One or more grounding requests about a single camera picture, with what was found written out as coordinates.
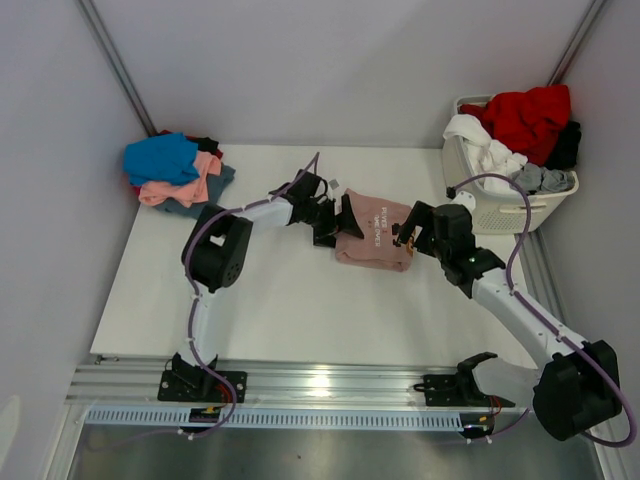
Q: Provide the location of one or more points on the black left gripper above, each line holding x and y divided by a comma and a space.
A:
344, 222

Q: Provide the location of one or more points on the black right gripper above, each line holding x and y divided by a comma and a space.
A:
420, 211

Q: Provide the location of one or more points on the dusty pink graphic t-shirt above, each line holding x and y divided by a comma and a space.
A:
375, 217

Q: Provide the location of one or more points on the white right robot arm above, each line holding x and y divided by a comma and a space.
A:
576, 383

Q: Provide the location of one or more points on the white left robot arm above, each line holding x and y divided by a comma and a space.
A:
215, 253

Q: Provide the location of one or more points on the white perforated laundry basket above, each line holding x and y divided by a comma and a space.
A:
497, 214

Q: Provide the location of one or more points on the white t-shirt in basket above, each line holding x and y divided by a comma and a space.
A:
484, 154

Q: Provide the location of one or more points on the slate blue t-shirt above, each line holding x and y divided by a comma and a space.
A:
216, 184

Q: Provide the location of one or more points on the grey t-shirt in basket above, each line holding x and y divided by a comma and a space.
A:
540, 180

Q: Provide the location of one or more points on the black folded t-shirt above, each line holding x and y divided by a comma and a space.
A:
207, 144

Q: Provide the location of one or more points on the salmon pink t-shirt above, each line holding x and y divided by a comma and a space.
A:
154, 193

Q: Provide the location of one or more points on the red t-shirt in basket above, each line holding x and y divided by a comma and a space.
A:
528, 123

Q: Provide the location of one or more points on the black t-shirt in basket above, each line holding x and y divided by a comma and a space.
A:
564, 155

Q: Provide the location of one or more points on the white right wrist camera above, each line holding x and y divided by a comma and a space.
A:
461, 197

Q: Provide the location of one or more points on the right side aluminium rail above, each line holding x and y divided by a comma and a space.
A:
540, 276

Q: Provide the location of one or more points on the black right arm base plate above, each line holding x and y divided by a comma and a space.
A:
456, 390

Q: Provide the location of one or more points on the white slotted cable duct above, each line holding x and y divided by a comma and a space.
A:
276, 418

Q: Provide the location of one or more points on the left aluminium frame post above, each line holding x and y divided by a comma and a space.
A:
104, 40

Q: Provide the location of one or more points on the aluminium frame post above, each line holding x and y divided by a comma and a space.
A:
104, 40
578, 40

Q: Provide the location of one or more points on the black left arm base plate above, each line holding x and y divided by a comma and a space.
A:
225, 387

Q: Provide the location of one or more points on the aluminium mounting rail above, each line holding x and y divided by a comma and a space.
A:
288, 385

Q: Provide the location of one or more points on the right aluminium frame post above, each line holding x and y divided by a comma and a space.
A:
578, 40

